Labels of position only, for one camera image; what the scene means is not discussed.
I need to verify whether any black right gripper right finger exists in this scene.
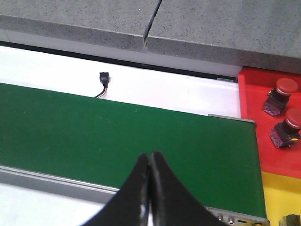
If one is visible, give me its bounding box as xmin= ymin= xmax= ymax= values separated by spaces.
xmin=150 ymin=151 xmax=225 ymax=226

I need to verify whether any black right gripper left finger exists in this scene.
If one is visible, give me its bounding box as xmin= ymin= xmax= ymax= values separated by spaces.
xmin=83 ymin=153 xmax=149 ymax=226

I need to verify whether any yellow mushroom push button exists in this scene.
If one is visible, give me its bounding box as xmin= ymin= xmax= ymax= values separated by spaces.
xmin=278 ymin=214 xmax=301 ymax=226

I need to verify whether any red mushroom push button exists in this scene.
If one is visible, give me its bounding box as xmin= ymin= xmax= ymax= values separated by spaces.
xmin=269 ymin=108 xmax=301 ymax=149
xmin=262 ymin=78 xmax=298 ymax=117

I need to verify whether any green conveyor belt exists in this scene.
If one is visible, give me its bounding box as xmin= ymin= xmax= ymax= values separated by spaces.
xmin=0 ymin=83 xmax=266 ymax=218

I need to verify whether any yellow plastic tray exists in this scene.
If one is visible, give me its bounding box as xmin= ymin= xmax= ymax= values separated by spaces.
xmin=262 ymin=172 xmax=301 ymax=226

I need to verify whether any small black sensor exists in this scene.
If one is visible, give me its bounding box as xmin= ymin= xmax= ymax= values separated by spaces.
xmin=99 ymin=72 xmax=110 ymax=86

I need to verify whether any red plastic tray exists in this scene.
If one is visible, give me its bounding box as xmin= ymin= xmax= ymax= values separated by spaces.
xmin=238 ymin=67 xmax=301 ymax=178

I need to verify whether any grey speckled stone slab left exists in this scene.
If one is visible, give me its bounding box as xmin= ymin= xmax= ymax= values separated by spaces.
xmin=0 ymin=0 xmax=161 ymax=51

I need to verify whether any grey speckled stone slab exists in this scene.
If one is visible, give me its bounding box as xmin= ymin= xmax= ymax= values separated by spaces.
xmin=0 ymin=0 xmax=161 ymax=51
xmin=146 ymin=0 xmax=301 ymax=73

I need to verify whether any grey speckled stone slab right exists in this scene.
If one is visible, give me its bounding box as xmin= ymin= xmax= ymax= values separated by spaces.
xmin=146 ymin=0 xmax=301 ymax=73

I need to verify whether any aluminium conveyor side rail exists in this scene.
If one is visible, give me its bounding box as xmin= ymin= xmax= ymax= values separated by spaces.
xmin=0 ymin=165 xmax=118 ymax=203

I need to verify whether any steel conveyor end bracket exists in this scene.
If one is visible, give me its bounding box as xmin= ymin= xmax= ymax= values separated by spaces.
xmin=205 ymin=207 xmax=270 ymax=226
xmin=207 ymin=114 xmax=257 ymax=129

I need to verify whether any far steel conveyor end bracket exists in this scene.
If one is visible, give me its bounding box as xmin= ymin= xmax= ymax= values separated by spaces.
xmin=207 ymin=114 xmax=257 ymax=129

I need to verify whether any sensor cable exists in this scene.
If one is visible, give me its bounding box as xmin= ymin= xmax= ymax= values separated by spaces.
xmin=94 ymin=83 xmax=109 ymax=98

